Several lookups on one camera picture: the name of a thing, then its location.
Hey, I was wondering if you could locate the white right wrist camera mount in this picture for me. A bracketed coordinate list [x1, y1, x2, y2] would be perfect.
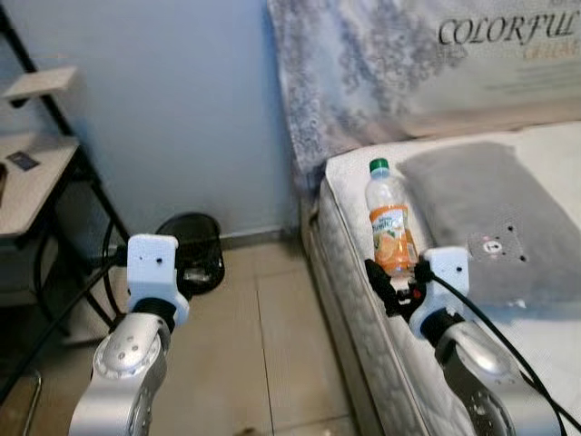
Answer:
[409, 247, 471, 337]

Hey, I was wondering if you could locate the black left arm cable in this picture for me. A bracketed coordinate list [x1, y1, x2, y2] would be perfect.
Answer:
[0, 245, 128, 405]

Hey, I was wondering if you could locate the orange drink plastic bottle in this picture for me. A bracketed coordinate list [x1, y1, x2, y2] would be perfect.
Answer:
[364, 158, 420, 278]

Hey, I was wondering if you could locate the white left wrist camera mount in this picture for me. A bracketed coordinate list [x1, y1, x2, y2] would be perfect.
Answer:
[125, 233, 192, 324]

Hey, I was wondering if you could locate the white quilted mattress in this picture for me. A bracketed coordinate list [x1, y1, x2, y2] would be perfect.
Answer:
[309, 121, 581, 436]

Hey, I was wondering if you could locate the black frame wooden desk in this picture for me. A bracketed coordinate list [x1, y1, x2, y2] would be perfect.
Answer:
[0, 9, 133, 401]

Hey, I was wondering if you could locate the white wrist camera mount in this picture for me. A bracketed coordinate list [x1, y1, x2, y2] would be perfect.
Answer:
[125, 233, 192, 324]
[409, 247, 471, 337]

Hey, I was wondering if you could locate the black mesh wastebasket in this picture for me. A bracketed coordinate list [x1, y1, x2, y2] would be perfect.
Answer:
[154, 212, 226, 297]

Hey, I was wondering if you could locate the printed ornament mattress cover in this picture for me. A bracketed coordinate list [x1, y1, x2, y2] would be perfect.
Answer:
[266, 0, 581, 196]

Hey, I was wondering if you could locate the grey bear face pillow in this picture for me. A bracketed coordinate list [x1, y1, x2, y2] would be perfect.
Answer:
[398, 141, 581, 305]

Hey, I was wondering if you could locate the small dark card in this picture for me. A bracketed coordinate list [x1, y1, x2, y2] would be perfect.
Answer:
[5, 152, 42, 173]

